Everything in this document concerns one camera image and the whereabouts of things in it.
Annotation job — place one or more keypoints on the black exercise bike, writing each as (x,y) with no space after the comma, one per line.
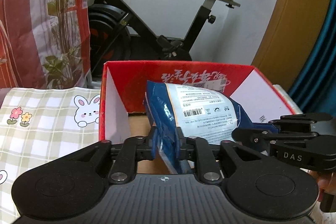
(123,30)

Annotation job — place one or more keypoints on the wooden door panel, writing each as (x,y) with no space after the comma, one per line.
(289,38)

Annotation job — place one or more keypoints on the red strawberry cardboard box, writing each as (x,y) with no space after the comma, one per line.
(124,85)

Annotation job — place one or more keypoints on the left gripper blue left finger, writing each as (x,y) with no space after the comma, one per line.
(126,156)

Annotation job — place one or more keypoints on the green checked bunny tablecloth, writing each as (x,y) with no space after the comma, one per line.
(38,126)

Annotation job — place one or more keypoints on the person's right hand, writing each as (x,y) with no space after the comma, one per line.
(326,182)

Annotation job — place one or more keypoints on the blue white snack bag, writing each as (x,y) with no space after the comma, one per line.
(198,112)

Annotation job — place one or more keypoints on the teal curtain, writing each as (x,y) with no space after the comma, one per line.
(314,88)

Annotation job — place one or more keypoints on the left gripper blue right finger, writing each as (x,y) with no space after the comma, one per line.
(199,151)

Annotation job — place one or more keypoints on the pink printed backdrop cloth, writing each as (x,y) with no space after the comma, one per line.
(44,43)

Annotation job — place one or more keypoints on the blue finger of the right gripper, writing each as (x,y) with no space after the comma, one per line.
(260,140)
(309,122)

